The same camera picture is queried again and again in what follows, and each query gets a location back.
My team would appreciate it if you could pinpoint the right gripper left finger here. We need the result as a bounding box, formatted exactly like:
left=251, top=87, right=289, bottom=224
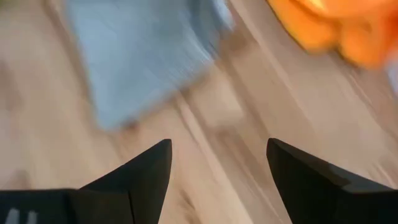
left=0, top=138, right=173, bottom=224

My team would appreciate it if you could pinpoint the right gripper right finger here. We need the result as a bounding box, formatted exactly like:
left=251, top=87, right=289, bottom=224
left=266, top=138, right=398, bottom=224

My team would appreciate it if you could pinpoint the grey microfiber towel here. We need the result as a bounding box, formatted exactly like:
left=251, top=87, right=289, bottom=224
left=66, top=0, right=234, bottom=131

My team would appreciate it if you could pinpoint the orange microfiber towel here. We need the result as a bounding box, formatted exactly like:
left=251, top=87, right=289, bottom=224
left=266, top=0, right=398, bottom=70

